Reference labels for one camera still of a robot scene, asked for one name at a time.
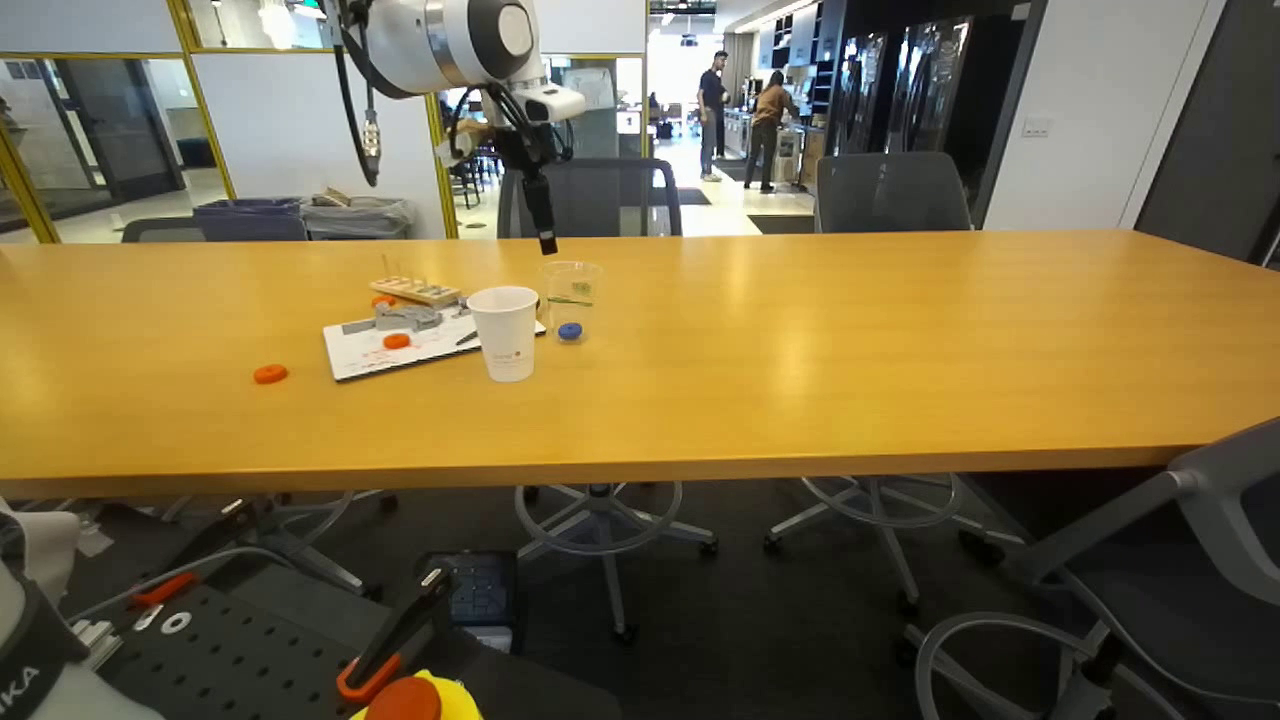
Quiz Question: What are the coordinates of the grey foreground office chair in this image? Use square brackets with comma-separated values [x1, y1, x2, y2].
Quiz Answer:
[911, 422, 1280, 720]

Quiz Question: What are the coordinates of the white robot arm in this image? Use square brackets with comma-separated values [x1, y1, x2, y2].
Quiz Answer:
[321, 0, 590, 255]

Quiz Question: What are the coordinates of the white board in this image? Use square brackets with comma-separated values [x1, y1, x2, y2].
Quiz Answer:
[321, 305, 543, 386]

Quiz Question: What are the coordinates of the clear plastic cup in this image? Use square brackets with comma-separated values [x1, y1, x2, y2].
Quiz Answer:
[539, 255, 598, 329]

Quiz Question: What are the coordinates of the dark office chair left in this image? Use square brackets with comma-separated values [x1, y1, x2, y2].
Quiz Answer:
[497, 156, 683, 241]

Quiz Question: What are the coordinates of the grey office chair base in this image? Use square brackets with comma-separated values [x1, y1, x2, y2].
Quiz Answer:
[513, 483, 721, 643]

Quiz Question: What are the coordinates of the white plastic cup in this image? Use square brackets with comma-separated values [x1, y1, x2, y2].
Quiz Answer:
[469, 285, 535, 386]

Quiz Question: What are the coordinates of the dark office chair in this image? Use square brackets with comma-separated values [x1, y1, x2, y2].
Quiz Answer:
[497, 156, 683, 241]
[817, 154, 972, 233]

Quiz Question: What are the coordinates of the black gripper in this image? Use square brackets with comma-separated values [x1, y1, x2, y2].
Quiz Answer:
[453, 82, 590, 255]

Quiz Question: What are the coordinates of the orange handled tool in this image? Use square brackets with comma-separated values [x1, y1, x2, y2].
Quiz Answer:
[337, 563, 453, 708]

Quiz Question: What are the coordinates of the dark office chair right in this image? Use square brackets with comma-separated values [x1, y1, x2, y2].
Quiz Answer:
[817, 154, 972, 233]

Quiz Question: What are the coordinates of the orange ring block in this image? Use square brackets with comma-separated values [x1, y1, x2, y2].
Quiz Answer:
[253, 364, 289, 386]
[385, 332, 413, 351]

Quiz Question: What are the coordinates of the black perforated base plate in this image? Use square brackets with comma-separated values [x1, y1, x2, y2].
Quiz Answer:
[103, 584, 385, 720]

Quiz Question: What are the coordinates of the yellow emergency stop button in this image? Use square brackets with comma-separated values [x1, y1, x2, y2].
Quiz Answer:
[354, 673, 486, 720]

